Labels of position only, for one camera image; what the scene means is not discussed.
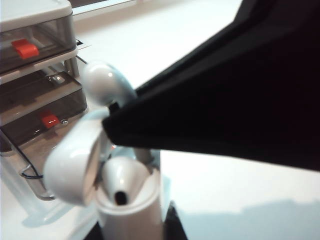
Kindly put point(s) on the white earphone charging case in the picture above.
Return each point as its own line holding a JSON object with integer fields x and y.
{"x": 67, "y": 160}

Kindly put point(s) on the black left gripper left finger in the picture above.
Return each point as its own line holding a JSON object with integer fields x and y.
{"x": 96, "y": 231}

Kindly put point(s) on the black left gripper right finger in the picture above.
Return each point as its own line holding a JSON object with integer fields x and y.
{"x": 173, "y": 225}

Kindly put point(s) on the small three-drawer storage cabinet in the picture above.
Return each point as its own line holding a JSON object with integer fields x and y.
{"x": 37, "y": 7}

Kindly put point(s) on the brown fabric desk partition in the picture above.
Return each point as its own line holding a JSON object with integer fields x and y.
{"x": 87, "y": 2}

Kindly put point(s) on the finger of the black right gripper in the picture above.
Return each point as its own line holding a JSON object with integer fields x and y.
{"x": 262, "y": 10}
{"x": 225, "y": 100}

